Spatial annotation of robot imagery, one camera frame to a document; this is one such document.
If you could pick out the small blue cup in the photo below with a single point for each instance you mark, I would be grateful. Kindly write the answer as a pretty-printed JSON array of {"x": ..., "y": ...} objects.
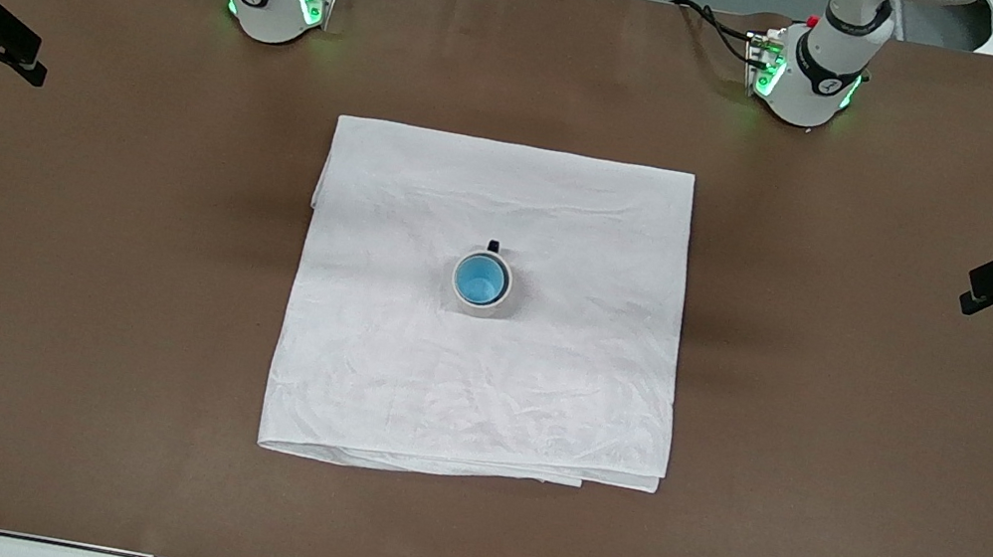
[{"x": 479, "y": 280}]

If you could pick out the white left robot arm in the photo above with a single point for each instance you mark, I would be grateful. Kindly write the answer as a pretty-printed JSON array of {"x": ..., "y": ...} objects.
[{"x": 812, "y": 79}]

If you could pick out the white folded cloth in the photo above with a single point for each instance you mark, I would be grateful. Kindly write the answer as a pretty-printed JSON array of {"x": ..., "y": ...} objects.
[{"x": 477, "y": 396}]

